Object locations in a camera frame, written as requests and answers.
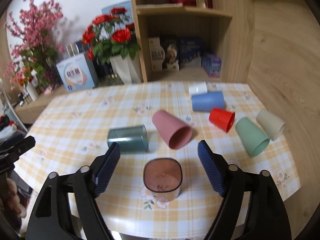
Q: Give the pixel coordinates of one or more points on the dark blue snack box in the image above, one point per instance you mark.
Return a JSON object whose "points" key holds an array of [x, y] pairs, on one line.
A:
{"points": [[190, 51]]}

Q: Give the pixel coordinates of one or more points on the red rose bouquet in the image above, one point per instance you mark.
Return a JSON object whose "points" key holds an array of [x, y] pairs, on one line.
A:
{"points": [[110, 35]]}

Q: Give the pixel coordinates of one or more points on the green plastic cup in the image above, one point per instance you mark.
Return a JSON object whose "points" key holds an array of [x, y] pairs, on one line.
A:
{"points": [[254, 140]]}

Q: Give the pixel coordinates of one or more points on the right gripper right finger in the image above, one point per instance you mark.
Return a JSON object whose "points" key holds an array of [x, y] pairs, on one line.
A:
{"points": [[266, 215]]}

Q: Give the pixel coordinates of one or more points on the silver and blue gift box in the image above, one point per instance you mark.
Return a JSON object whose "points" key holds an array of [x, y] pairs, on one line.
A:
{"points": [[74, 48]]}

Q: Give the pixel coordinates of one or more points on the left hand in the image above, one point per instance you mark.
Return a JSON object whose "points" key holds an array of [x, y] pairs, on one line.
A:
{"points": [[13, 201]]}

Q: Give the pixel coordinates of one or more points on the tall blue box behind roses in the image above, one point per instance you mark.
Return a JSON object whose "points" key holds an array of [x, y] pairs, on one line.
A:
{"points": [[126, 4]]}

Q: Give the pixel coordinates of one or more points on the yellow plaid floral tablecloth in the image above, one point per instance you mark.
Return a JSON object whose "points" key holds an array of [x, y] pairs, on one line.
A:
{"points": [[73, 130]]}

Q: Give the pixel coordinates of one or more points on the light blue probiotics box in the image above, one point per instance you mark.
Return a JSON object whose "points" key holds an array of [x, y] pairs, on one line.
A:
{"points": [[77, 73]]}

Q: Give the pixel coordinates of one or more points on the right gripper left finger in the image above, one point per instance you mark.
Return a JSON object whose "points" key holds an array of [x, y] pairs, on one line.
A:
{"points": [[51, 214]]}

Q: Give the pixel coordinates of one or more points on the red small cup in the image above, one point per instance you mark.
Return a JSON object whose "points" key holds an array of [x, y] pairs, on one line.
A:
{"points": [[222, 119]]}

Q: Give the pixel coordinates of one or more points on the white slim vase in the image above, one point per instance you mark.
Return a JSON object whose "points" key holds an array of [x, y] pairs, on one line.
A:
{"points": [[32, 91]]}

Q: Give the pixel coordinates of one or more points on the pink blossom branch arrangement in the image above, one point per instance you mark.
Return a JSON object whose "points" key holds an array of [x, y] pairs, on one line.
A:
{"points": [[35, 55]]}

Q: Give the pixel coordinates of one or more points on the blue plastic cup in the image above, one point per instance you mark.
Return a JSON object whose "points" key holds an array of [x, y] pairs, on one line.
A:
{"points": [[208, 101]]}

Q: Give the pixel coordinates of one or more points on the white small cup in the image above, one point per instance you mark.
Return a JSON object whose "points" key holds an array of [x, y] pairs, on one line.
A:
{"points": [[197, 88]]}

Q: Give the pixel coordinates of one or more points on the pink plastic cup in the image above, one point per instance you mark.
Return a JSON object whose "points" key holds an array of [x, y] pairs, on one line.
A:
{"points": [[174, 132]]}

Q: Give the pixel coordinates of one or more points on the beige plastic cup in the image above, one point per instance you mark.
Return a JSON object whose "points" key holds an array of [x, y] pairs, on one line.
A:
{"points": [[272, 124]]}

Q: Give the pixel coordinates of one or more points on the gold embossed tray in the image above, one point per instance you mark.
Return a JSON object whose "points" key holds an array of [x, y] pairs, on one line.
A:
{"points": [[110, 80]]}

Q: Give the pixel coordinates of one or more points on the purple box on shelf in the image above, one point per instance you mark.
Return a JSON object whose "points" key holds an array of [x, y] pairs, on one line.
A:
{"points": [[211, 64]]}

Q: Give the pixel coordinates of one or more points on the brown translucent cup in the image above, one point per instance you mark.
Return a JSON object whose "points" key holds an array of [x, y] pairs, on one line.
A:
{"points": [[163, 178]]}

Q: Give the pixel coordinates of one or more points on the wooden shelf unit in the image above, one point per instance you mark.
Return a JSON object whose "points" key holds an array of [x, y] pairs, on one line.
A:
{"points": [[227, 30]]}

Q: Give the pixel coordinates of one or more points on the white faceted vase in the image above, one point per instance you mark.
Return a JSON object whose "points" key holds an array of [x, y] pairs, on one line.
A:
{"points": [[127, 69]]}

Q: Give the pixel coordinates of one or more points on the white and black snack box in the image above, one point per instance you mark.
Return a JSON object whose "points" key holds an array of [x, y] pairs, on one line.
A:
{"points": [[164, 53]]}

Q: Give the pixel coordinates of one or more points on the teal translucent cup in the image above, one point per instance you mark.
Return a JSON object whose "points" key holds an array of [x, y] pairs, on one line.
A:
{"points": [[133, 139]]}

